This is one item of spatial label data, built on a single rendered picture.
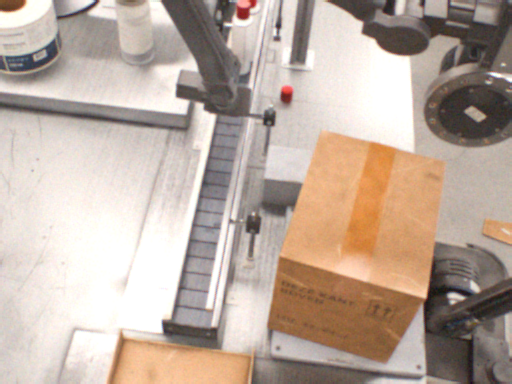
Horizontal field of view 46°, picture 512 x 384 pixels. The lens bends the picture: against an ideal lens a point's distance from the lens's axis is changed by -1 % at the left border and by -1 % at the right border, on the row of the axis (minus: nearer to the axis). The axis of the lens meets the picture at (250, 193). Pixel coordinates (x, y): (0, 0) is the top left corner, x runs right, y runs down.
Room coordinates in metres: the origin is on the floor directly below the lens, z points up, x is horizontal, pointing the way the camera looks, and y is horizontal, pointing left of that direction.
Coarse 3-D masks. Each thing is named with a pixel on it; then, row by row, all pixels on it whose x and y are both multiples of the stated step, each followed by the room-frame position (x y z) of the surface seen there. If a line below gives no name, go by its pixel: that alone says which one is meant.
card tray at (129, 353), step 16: (128, 352) 0.45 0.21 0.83; (144, 352) 0.46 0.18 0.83; (160, 352) 0.46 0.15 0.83; (176, 352) 0.46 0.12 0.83; (192, 352) 0.47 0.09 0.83; (208, 352) 0.47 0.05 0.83; (224, 352) 0.47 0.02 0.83; (112, 368) 0.41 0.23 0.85; (128, 368) 0.42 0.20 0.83; (144, 368) 0.43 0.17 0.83; (160, 368) 0.43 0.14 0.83; (176, 368) 0.43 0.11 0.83; (192, 368) 0.43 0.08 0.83; (208, 368) 0.44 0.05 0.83; (224, 368) 0.44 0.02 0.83; (240, 368) 0.44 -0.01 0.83
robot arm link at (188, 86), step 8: (184, 72) 0.94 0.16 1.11; (192, 72) 0.95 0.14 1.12; (184, 80) 0.93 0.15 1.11; (192, 80) 0.93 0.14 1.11; (200, 80) 0.93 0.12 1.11; (176, 88) 0.93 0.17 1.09; (184, 88) 0.92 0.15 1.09; (192, 88) 0.92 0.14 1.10; (200, 88) 0.91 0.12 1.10; (216, 88) 0.88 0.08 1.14; (176, 96) 0.92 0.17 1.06; (184, 96) 0.92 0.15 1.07; (192, 96) 0.92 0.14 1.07; (200, 96) 0.92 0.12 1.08; (216, 96) 0.87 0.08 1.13; (224, 96) 0.87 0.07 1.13; (224, 104) 0.88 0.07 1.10
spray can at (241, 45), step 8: (240, 0) 1.25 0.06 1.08; (240, 8) 1.22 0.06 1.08; (248, 8) 1.23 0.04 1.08; (240, 16) 1.22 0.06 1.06; (248, 16) 1.23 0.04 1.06; (232, 24) 1.23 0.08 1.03; (240, 24) 1.21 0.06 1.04; (248, 24) 1.22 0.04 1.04; (232, 32) 1.23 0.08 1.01; (240, 32) 1.21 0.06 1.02; (248, 32) 1.22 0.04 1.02; (232, 40) 1.23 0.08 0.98; (240, 40) 1.21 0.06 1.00; (248, 40) 1.22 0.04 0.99; (232, 48) 1.22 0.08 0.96; (240, 48) 1.21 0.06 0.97; (248, 48) 1.22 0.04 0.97; (240, 56) 1.21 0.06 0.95; (248, 56) 1.22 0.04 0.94; (248, 64) 1.22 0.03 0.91; (240, 72) 1.21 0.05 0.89; (248, 72) 1.23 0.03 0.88
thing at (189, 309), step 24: (216, 120) 1.04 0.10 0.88; (240, 120) 1.05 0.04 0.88; (216, 144) 0.97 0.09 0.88; (216, 168) 0.89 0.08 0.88; (216, 192) 0.82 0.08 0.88; (216, 216) 0.76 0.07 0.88; (192, 240) 0.69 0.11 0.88; (216, 240) 0.70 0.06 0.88; (192, 264) 0.63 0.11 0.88; (192, 288) 0.58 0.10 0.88; (192, 312) 0.53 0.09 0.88
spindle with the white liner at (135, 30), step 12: (120, 0) 1.24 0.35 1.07; (132, 0) 1.24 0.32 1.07; (144, 0) 1.25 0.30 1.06; (120, 12) 1.23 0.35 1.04; (132, 12) 1.22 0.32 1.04; (144, 12) 1.24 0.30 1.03; (120, 24) 1.23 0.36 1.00; (132, 24) 1.22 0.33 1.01; (144, 24) 1.24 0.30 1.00; (120, 36) 1.24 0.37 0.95; (132, 36) 1.22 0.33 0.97; (144, 36) 1.24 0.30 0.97; (132, 48) 1.22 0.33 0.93; (144, 48) 1.23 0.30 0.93; (132, 60) 1.23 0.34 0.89; (144, 60) 1.23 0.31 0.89
